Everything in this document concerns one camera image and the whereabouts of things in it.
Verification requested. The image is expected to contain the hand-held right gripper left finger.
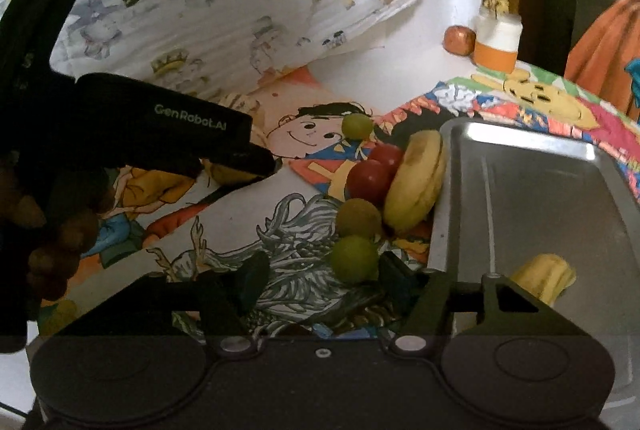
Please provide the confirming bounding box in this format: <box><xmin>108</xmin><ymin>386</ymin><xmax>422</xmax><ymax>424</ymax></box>
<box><xmin>50</xmin><ymin>251</ymin><xmax>273</xmax><ymax>356</ymax></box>

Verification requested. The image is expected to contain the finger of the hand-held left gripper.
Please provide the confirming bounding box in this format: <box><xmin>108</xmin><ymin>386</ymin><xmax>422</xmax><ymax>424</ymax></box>
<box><xmin>199</xmin><ymin>141</ymin><xmax>278</xmax><ymax>179</ymax></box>

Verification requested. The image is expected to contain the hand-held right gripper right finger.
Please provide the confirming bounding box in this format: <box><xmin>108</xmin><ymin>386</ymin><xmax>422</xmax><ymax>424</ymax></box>
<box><xmin>377</xmin><ymin>252</ymin><xmax>581</xmax><ymax>356</ymax></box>

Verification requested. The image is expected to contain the green lime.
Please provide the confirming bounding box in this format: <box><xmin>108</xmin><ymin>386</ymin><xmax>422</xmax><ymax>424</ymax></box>
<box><xmin>341</xmin><ymin>112</ymin><xmax>375</xmax><ymax>140</ymax></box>
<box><xmin>329</xmin><ymin>235</ymin><xmax>380</xmax><ymax>283</ymax></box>

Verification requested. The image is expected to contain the large yellow banana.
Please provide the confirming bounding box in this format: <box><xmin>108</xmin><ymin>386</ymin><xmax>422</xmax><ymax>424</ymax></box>
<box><xmin>382</xmin><ymin>130</ymin><xmax>447</xmax><ymax>236</ymax></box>

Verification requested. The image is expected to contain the red cherry tomato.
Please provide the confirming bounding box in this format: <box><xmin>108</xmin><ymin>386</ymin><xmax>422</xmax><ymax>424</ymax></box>
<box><xmin>368</xmin><ymin>143</ymin><xmax>405</xmax><ymax>171</ymax></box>
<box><xmin>346</xmin><ymin>159</ymin><xmax>392</xmax><ymax>203</ymax></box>

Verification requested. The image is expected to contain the small yellow banana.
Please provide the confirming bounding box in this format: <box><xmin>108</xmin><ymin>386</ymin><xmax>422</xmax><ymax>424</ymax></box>
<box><xmin>510</xmin><ymin>253</ymin><xmax>577</xmax><ymax>308</ymax></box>

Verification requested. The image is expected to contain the metal tray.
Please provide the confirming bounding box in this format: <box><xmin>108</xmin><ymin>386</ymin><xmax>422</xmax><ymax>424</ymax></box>
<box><xmin>427</xmin><ymin>116</ymin><xmax>640</xmax><ymax>406</ymax></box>

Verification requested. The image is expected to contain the person's left hand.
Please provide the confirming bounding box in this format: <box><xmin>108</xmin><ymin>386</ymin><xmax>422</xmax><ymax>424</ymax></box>
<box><xmin>0</xmin><ymin>155</ymin><xmax>118</xmax><ymax>303</ymax></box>

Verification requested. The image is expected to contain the cartoon printed blanket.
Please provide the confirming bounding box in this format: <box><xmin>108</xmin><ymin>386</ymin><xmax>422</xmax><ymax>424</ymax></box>
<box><xmin>30</xmin><ymin>60</ymin><xmax>640</xmax><ymax>341</ymax></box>

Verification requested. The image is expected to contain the brown round ornament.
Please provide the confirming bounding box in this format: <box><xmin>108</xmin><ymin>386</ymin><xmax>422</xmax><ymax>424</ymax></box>
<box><xmin>444</xmin><ymin>25</ymin><xmax>477</xmax><ymax>57</ymax></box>

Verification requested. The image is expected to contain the white bottle with orange label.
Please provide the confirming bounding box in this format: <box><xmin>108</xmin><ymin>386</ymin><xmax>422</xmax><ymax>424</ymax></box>
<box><xmin>472</xmin><ymin>5</ymin><xmax>522</xmax><ymax>72</ymax></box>

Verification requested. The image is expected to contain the orange cloth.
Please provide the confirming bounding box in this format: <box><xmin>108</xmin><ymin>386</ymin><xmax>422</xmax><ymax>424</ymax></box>
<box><xmin>564</xmin><ymin>0</ymin><xmax>640</xmax><ymax>121</ymax></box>

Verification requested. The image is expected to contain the teal cloth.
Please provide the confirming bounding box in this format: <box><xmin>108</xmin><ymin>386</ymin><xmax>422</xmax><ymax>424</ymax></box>
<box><xmin>624</xmin><ymin>57</ymin><xmax>640</xmax><ymax>111</ymax></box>

